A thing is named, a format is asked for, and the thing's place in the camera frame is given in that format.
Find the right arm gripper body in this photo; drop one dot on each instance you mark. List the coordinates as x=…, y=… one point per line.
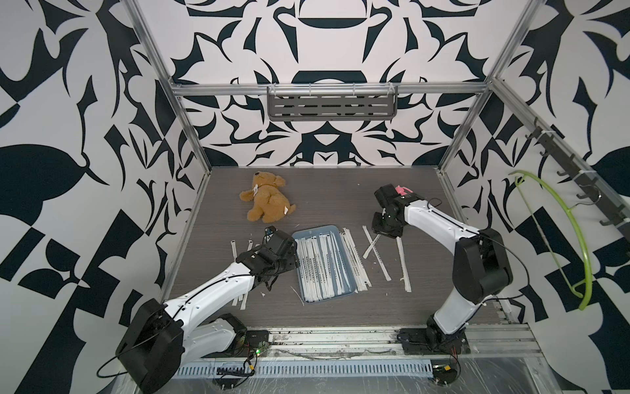
x=382, y=225

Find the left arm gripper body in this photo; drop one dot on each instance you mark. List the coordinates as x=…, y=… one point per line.
x=292, y=262

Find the white paper-wrapped straw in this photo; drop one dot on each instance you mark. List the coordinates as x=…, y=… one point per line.
x=405, y=278
x=372, y=248
x=303, y=274
x=310, y=274

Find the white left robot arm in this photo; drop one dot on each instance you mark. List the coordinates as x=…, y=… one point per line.
x=163, y=336

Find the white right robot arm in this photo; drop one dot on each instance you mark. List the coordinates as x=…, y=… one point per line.
x=481, y=267

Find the blue storage box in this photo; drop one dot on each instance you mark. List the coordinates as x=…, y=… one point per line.
x=331, y=265

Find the pink alarm clock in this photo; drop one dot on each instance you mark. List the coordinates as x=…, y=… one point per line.
x=401, y=190

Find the brown teddy bear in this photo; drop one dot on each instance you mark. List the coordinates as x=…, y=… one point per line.
x=269, y=204

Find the green plastic hanger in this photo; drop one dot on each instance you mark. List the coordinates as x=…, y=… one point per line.
x=557, y=234

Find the grey metal wall shelf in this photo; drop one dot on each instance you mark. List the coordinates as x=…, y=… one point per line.
x=332, y=102

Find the white cable duct strip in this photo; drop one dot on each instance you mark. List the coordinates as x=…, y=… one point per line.
x=281, y=368

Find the grey wall hook rack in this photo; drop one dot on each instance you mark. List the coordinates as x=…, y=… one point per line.
x=594, y=189

